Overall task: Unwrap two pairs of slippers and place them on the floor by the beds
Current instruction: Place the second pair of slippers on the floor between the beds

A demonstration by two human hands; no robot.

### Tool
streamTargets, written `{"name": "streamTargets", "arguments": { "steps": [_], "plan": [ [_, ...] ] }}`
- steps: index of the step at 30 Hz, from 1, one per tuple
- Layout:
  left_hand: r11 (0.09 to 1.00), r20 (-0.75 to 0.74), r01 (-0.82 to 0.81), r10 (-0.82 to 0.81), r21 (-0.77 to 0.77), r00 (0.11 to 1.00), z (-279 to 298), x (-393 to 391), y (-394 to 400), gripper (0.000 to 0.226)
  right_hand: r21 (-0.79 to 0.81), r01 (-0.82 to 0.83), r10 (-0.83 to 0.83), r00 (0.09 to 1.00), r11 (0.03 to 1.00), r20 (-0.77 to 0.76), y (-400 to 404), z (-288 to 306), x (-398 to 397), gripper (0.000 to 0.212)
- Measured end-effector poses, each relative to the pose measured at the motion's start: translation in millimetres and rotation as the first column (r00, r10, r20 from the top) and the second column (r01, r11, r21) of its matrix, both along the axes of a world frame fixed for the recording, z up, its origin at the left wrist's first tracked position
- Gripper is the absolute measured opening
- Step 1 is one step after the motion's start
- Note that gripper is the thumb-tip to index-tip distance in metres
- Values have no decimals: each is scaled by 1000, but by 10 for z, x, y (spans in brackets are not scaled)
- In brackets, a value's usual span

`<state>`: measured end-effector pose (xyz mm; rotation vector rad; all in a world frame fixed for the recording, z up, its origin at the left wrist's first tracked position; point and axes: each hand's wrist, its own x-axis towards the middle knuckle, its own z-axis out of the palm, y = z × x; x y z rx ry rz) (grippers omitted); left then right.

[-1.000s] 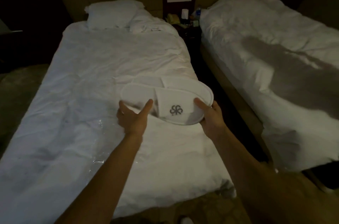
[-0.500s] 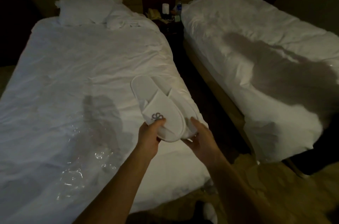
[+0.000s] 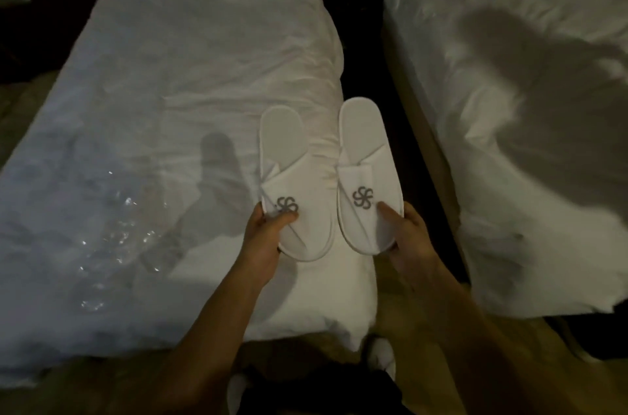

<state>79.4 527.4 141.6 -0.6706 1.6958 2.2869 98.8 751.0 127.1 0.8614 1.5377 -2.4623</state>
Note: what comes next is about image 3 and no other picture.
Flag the person's left hand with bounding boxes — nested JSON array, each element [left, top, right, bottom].
[[235, 202, 299, 284]]

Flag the person's right hand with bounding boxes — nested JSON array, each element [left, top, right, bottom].
[[377, 201, 448, 289]]

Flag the white slipper with grey emblem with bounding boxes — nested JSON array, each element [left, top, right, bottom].
[[258, 106, 336, 262], [337, 97, 404, 255]]

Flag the person's left forearm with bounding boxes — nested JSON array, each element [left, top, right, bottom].
[[110, 260, 268, 415]]

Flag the person's right forearm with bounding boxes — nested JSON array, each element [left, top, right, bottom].
[[414, 265, 597, 415]]

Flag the person's white shoe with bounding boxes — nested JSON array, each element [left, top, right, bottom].
[[365, 336, 396, 381], [227, 372, 252, 415]]

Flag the bed with white duvet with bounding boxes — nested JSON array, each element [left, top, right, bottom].
[[379, 0, 628, 320], [0, 0, 378, 388]]

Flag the clear plastic wrapper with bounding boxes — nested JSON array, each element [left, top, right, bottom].
[[64, 169, 170, 315]]

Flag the person's black trousers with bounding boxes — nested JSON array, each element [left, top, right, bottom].
[[238, 363, 415, 415]]

